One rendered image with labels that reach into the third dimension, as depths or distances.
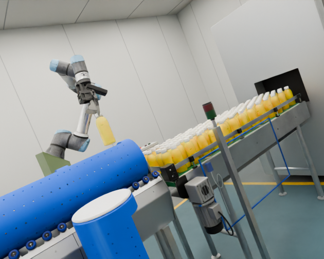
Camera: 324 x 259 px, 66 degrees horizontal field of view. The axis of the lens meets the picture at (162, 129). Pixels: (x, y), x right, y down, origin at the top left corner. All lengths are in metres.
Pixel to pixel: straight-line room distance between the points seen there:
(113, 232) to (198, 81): 5.71
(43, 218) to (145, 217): 0.56
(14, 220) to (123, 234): 0.53
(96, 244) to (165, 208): 0.65
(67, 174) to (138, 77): 4.18
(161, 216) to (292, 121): 1.46
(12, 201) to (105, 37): 4.39
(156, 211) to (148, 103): 3.94
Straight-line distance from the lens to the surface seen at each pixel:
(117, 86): 5.09
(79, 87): 1.46
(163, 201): 1.62
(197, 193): 1.48
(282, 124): 2.36
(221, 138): 1.58
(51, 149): 2.00
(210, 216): 1.56
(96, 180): 1.42
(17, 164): 4.32
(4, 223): 1.39
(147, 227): 1.63
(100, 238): 1.11
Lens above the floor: 1.33
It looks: 4 degrees down
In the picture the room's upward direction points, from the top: 22 degrees counter-clockwise
